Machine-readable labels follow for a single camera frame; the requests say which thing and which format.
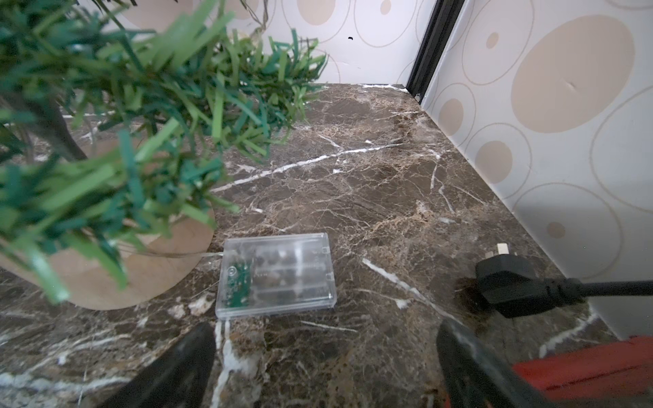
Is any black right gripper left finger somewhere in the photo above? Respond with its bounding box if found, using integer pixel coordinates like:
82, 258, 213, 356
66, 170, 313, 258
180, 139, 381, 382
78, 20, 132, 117
101, 322, 216, 407

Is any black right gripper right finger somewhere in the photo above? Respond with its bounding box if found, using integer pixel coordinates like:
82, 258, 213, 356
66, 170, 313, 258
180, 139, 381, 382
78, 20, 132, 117
436, 319, 551, 407

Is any clear plastic battery box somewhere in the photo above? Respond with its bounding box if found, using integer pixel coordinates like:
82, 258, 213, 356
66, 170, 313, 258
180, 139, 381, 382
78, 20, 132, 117
215, 233, 338, 321

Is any round wooden tree base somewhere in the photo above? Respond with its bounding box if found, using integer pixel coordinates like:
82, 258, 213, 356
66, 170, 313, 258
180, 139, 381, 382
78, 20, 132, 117
0, 136, 216, 311

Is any small green christmas tree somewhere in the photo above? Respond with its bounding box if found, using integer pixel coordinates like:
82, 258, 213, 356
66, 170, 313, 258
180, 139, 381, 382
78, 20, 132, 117
1, 1, 328, 304

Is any black power plug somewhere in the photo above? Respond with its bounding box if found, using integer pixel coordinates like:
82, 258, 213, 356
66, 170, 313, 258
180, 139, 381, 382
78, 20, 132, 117
475, 252, 652, 319

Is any red steel toaster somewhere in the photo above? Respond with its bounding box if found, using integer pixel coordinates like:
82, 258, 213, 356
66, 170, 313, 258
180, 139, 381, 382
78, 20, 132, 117
513, 336, 652, 401

